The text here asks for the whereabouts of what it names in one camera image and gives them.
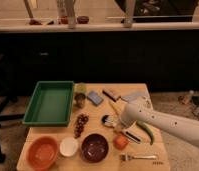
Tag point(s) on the small white bowl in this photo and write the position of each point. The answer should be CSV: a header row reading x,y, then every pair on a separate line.
x,y
69,146

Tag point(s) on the white black dish brush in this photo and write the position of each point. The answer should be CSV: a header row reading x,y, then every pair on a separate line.
x,y
112,122

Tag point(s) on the green plastic tray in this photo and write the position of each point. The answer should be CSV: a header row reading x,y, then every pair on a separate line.
x,y
50,104

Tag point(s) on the orange bowl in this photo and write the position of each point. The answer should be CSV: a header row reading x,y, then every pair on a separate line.
x,y
42,153

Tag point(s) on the bunch of dark grapes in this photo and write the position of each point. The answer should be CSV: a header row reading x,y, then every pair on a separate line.
x,y
82,119

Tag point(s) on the blue sponge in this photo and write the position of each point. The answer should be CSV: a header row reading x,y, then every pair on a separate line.
x,y
94,98

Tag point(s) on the purple bowl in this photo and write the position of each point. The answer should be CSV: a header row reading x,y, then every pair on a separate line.
x,y
94,148

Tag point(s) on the green chili pepper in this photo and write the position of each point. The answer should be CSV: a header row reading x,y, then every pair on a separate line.
x,y
145,128

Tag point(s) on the grey folded cloth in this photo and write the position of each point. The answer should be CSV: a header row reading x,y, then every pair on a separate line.
x,y
135,96

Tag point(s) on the black cabinet counter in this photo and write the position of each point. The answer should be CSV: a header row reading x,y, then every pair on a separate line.
x,y
165,60

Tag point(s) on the orange tomato toy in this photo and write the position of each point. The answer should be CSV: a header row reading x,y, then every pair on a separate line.
x,y
120,142

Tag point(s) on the silver fork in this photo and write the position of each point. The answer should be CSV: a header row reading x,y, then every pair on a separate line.
x,y
127,157

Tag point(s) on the brown black block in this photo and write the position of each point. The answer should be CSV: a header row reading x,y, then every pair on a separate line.
x,y
111,94

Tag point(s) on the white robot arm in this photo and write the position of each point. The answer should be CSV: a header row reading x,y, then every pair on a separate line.
x,y
181,127

